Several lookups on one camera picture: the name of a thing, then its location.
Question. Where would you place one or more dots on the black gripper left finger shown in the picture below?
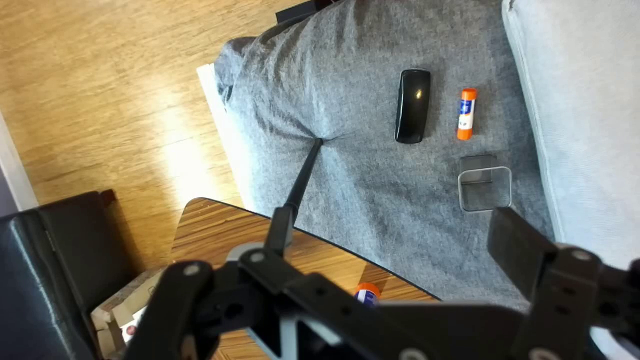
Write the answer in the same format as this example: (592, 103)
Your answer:
(172, 306)

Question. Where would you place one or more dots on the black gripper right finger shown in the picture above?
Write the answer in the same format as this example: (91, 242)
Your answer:
(553, 293)

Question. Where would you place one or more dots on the small grey box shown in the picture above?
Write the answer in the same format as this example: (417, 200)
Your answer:
(484, 189)

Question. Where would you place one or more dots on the wooden table with black legs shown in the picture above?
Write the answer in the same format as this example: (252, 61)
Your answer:
(213, 230)

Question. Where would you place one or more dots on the black leather ottoman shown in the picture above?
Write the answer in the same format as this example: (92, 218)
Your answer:
(47, 281)

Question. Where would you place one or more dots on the large orange white glue stick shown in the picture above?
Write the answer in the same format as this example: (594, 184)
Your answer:
(368, 293)

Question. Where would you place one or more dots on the light grey cushion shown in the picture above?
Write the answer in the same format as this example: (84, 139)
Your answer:
(587, 100)

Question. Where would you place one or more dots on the small orange white glue stick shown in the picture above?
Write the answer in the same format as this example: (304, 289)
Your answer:
(466, 114)

